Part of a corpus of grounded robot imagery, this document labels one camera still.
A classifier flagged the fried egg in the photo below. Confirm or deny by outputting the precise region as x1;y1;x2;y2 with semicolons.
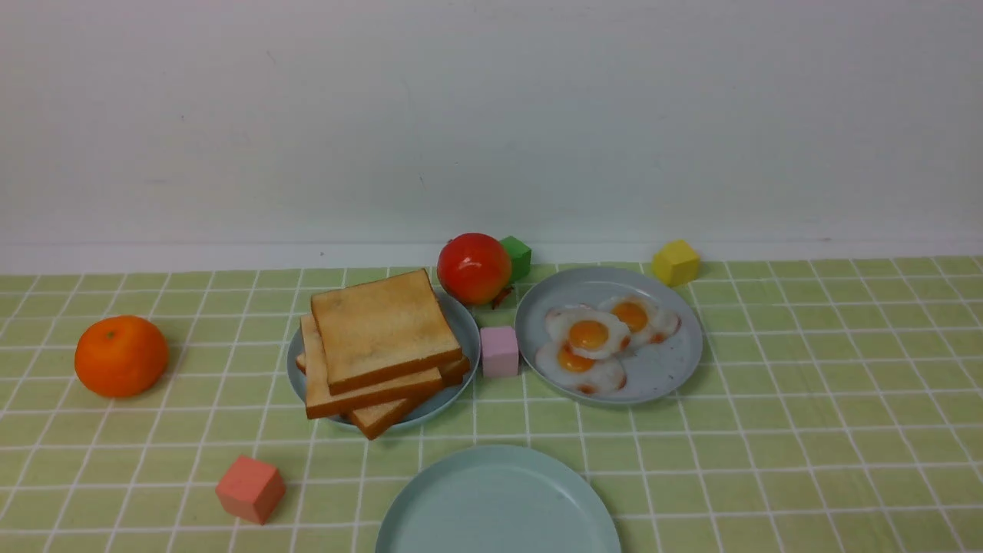
544;306;631;360
599;295;682;349
535;343;627;396

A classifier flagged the toast slice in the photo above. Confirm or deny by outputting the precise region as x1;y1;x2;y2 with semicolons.
310;268;463;393
295;353;471;388
344;396;429;440
300;314;445;419

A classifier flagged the red tomato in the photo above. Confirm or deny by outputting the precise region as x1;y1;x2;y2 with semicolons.
438;233;512;306

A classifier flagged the green cube block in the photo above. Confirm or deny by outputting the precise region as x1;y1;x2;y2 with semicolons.
499;236;531;283

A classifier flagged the blue plate with toast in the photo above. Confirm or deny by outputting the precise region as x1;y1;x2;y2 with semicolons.
280;291;482;433

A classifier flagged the pink cube block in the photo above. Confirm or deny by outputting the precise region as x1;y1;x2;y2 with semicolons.
480;326;520;379

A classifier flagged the yellow cube block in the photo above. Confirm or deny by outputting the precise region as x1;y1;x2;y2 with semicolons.
650;240;701;288

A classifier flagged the blue plate with eggs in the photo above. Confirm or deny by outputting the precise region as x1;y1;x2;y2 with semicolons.
514;266;703;406

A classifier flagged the empty light blue plate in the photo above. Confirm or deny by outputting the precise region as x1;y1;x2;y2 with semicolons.
375;445;622;552

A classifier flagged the salmon red cube block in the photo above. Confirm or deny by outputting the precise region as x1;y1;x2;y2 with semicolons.
215;455;286;525

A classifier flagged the green checkered tablecloth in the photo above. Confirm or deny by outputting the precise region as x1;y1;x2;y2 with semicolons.
1;257;982;552

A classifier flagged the orange mandarin fruit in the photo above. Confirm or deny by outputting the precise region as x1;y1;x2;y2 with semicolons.
74;315;170;398

